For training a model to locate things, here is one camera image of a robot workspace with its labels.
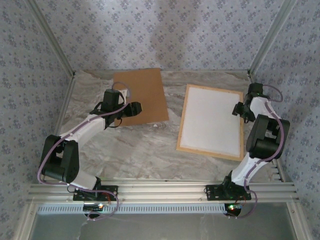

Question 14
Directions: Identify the brown backing board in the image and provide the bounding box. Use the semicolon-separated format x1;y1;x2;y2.
112;67;170;127

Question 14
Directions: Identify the light wooden picture frame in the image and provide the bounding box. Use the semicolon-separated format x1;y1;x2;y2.
176;83;245;162

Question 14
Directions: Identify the small electronics board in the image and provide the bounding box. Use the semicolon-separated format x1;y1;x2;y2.
83;203;105;212
224;203;243;216

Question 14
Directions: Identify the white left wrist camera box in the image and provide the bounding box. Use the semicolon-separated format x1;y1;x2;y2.
119;88;133;99

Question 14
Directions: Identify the aluminium side rail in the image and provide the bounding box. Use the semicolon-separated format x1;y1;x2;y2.
38;72;77;185
248;72;287;183

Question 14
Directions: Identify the aluminium corner post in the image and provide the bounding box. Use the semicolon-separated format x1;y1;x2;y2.
24;0;76;77
247;0;298;76

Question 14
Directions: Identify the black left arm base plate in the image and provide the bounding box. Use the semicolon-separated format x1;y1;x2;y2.
72;185;119;202

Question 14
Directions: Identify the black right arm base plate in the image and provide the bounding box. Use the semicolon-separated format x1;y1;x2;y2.
205;184;252;202

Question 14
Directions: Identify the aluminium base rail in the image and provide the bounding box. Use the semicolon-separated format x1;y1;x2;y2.
27;178;300;203

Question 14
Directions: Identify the grey slotted cable duct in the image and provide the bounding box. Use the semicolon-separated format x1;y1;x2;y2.
37;202;227;215

